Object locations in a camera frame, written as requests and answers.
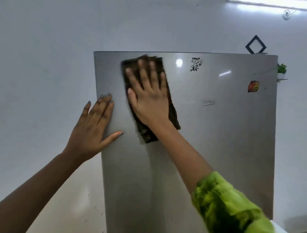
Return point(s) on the white wall bulb holder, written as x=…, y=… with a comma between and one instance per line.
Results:
x=286, y=14

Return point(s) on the person's left middle finger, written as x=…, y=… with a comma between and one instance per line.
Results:
x=105, y=105

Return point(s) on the person's right middle finger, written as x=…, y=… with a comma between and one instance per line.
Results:
x=144, y=72

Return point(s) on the green patterned sleeve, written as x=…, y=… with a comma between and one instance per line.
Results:
x=225, y=208

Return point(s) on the person's left thumb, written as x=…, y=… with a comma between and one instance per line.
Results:
x=112, y=138

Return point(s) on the small green potted plant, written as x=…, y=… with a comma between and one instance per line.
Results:
x=281, y=69

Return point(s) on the black and white sticker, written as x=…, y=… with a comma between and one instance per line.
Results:
x=196, y=64

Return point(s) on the person's right forearm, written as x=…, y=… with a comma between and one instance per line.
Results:
x=178, y=153

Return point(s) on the person's left little finger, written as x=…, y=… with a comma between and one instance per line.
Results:
x=85, y=111

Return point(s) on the person's right hand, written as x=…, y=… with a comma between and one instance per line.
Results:
x=150, y=103

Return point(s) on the person's left forearm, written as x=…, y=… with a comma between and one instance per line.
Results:
x=36, y=192

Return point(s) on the silver refrigerator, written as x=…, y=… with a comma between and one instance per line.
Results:
x=215, y=148

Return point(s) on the person's left hand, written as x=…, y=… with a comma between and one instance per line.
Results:
x=90, y=133

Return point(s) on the person's right little finger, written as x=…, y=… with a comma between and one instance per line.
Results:
x=163, y=82

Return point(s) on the red and yellow sticker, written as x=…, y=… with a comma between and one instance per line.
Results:
x=253, y=86

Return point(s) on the black diamond wall decoration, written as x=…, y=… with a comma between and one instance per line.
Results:
x=248, y=47

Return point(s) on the dark brown cleaning cloth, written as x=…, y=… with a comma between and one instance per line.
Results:
x=174, y=115

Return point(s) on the person's right thumb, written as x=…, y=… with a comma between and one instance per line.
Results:
x=132, y=99

